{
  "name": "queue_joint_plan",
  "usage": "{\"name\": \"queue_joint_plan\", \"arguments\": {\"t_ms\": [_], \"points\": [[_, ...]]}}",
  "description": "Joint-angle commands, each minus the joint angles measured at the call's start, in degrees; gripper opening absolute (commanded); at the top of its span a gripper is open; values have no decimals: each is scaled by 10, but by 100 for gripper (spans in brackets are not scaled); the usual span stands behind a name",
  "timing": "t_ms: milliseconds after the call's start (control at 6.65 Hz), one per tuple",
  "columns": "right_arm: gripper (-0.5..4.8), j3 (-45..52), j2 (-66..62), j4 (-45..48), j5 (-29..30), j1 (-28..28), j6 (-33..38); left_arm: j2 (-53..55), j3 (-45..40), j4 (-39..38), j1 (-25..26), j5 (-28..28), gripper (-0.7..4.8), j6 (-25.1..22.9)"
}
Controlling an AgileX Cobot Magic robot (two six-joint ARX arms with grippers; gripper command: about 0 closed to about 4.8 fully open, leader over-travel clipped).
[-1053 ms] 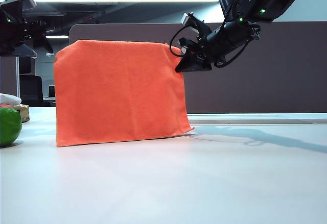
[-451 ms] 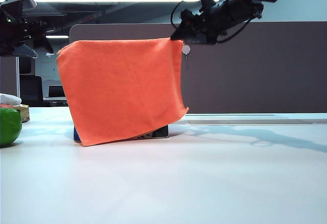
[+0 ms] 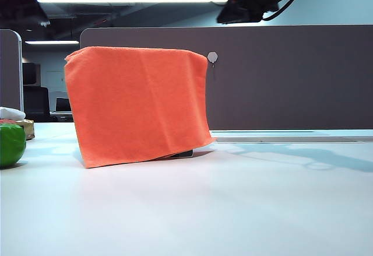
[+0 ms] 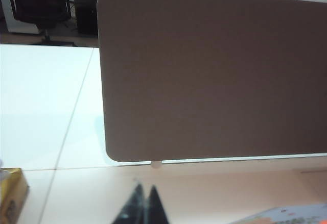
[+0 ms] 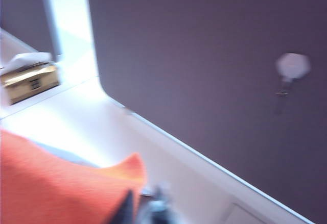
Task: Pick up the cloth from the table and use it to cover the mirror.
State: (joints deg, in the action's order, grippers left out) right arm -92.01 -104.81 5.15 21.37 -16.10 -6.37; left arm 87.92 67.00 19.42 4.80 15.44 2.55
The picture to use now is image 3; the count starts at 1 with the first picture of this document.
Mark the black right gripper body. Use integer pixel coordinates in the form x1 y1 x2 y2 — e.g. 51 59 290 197
217 0 265 25

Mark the orange microfibre cloth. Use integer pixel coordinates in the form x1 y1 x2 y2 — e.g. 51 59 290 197
64 45 218 169

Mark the box under cloth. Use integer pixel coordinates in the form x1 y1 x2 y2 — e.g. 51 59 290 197
167 148 195 160

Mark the wide grey partition panel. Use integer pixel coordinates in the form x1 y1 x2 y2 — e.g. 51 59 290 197
79 24 373 131

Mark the short ceiling light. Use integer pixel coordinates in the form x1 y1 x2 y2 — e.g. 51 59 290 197
24 40 80 45

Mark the dark background laptop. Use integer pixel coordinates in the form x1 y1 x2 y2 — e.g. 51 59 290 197
55 97 73 113

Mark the black background screen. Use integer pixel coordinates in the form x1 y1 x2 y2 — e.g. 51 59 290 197
22 62 41 86

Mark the black office chair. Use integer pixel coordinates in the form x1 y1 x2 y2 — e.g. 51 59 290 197
22 86 50 122

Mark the narrow grey partition panel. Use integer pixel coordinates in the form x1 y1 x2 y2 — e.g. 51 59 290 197
0 29 23 111

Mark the gold tissue box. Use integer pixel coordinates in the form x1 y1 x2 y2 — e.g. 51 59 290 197
17 118 35 140

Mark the white tissue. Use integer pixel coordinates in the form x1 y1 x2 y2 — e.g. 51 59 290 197
0 106 26 120

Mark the green apple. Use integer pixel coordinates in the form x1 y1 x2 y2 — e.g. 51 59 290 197
0 123 27 169

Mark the black cable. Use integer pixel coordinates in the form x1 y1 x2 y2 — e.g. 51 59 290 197
262 0 301 22

